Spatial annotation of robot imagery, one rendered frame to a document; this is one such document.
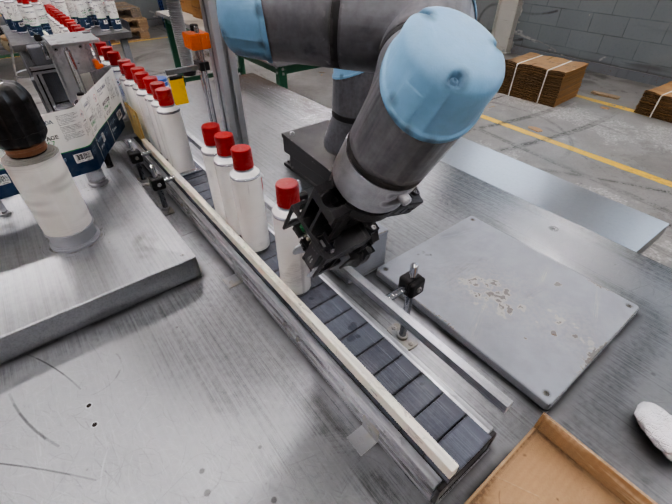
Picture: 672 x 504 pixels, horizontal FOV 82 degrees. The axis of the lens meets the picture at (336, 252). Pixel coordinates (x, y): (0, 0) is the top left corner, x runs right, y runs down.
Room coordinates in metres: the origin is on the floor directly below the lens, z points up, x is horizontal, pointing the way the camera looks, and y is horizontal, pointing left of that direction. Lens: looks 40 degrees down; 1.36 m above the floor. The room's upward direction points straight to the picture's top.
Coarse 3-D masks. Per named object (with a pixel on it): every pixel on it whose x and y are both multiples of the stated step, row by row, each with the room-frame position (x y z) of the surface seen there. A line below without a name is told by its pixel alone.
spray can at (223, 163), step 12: (228, 132) 0.65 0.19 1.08; (216, 144) 0.63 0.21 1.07; (228, 144) 0.63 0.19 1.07; (216, 156) 0.64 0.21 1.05; (228, 156) 0.63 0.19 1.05; (216, 168) 0.63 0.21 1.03; (228, 168) 0.62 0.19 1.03; (228, 180) 0.62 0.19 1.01; (228, 192) 0.62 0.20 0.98; (228, 204) 0.62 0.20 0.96; (228, 216) 0.62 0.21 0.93
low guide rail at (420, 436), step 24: (144, 144) 1.00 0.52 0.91; (168, 168) 0.85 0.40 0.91; (192, 192) 0.73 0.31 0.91; (216, 216) 0.64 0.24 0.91; (240, 240) 0.56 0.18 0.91; (264, 264) 0.50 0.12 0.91; (288, 288) 0.44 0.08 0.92; (312, 312) 0.39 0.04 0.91; (384, 408) 0.25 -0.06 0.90; (408, 432) 0.21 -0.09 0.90; (432, 456) 0.19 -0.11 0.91
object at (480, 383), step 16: (352, 272) 0.43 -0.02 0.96; (368, 288) 0.39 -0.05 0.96; (384, 304) 0.36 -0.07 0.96; (400, 320) 0.34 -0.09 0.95; (416, 336) 0.32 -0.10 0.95; (432, 336) 0.31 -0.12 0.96; (448, 352) 0.28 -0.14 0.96; (464, 368) 0.26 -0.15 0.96; (480, 384) 0.24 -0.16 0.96; (496, 400) 0.22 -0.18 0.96
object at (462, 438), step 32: (320, 288) 0.47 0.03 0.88; (320, 320) 0.40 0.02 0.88; (352, 320) 0.40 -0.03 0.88; (352, 352) 0.34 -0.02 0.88; (384, 352) 0.34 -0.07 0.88; (384, 384) 0.29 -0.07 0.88; (416, 384) 0.29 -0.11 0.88; (416, 416) 0.25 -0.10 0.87; (448, 416) 0.24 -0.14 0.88; (416, 448) 0.21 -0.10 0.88; (448, 448) 0.20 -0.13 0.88; (480, 448) 0.20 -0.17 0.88; (448, 480) 0.17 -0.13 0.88
